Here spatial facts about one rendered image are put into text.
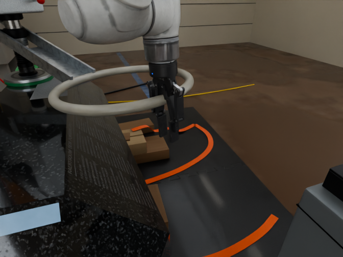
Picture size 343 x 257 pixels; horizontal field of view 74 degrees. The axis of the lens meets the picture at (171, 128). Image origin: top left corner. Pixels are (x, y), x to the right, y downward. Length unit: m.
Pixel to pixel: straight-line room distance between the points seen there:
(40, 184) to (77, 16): 0.37
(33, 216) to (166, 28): 0.49
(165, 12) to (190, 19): 5.86
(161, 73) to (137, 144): 1.23
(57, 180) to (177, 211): 1.04
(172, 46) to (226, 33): 6.41
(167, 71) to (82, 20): 0.25
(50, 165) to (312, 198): 0.63
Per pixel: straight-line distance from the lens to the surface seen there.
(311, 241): 0.70
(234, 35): 7.13
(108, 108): 0.61
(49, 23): 5.87
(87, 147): 0.78
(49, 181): 0.61
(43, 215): 0.57
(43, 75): 1.31
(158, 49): 0.58
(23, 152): 0.74
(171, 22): 0.57
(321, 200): 0.63
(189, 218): 1.50
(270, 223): 1.59
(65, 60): 1.16
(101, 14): 0.43
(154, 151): 1.85
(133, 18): 0.45
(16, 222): 0.58
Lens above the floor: 1.19
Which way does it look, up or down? 30 degrees down
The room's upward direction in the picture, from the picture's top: straight up
